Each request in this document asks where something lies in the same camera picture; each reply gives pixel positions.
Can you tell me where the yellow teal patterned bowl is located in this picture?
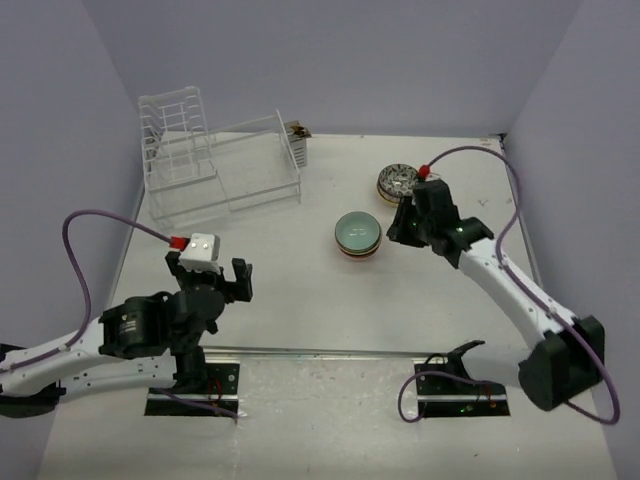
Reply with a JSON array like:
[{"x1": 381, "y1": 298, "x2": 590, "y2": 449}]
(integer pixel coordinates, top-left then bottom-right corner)
[{"x1": 377, "y1": 193, "x2": 398, "y2": 208}]

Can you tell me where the dark green bowl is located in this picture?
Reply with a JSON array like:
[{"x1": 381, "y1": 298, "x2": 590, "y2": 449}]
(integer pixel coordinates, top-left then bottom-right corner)
[{"x1": 334, "y1": 211, "x2": 382, "y2": 249}]

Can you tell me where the grey floral bowl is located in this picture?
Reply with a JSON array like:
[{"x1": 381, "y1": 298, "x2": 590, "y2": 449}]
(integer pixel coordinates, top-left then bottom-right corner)
[{"x1": 377, "y1": 163, "x2": 417, "y2": 198}]

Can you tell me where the orange floral bowl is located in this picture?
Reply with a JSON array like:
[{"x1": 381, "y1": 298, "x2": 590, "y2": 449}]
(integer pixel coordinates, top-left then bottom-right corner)
[{"x1": 341, "y1": 251, "x2": 377, "y2": 261}]

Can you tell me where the dark navy bowl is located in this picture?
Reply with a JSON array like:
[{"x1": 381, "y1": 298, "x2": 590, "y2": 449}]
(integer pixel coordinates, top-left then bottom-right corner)
[{"x1": 336, "y1": 240, "x2": 382, "y2": 254}]

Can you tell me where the blue triangle pattern bowl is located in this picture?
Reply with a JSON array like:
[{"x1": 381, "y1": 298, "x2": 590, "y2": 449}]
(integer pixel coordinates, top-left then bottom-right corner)
[{"x1": 377, "y1": 189, "x2": 401, "y2": 203}]

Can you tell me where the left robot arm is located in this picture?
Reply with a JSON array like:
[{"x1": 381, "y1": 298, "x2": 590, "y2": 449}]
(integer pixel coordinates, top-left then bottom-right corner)
[{"x1": 1, "y1": 252, "x2": 253, "y2": 419}]

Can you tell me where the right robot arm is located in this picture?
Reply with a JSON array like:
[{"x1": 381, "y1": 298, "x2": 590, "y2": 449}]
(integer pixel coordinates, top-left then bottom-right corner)
[{"x1": 387, "y1": 180, "x2": 605, "y2": 411}]

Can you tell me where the clear acrylic dish rack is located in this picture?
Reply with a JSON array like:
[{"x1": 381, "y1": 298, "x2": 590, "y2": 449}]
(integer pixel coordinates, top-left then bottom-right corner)
[{"x1": 138, "y1": 86, "x2": 303, "y2": 231}]

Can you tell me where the white slotted cutlery holder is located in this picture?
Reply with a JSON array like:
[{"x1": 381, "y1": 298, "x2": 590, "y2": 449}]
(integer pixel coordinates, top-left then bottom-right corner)
[{"x1": 284, "y1": 121, "x2": 308, "y2": 168}]

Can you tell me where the brown object in holder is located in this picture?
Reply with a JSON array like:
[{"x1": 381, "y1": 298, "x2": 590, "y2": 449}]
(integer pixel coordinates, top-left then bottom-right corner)
[{"x1": 289, "y1": 124, "x2": 312, "y2": 138}]

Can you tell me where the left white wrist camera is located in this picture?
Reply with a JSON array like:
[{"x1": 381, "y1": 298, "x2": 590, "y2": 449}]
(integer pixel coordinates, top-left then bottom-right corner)
[{"x1": 169, "y1": 233, "x2": 221, "y2": 274}]

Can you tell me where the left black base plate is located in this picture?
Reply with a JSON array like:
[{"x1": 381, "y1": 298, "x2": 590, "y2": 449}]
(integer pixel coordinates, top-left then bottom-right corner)
[{"x1": 144, "y1": 358, "x2": 241, "y2": 419}]

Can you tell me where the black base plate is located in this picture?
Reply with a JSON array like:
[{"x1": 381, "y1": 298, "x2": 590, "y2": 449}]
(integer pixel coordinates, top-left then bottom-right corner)
[
  {"x1": 144, "y1": 358, "x2": 241, "y2": 419},
  {"x1": 415, "y1": 375, "x2": 511, "y2": 419}
]

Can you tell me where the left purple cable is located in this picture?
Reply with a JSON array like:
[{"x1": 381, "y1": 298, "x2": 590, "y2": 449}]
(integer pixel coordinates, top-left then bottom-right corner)
[{"x1": 9, "y1": 208, "x2": 241, "y2": 421}]

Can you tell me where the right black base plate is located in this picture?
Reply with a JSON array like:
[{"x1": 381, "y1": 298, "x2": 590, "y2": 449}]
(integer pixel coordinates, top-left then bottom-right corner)
[{"x1": 415, "y1": 375, "x2": 511, "y2": 419}]

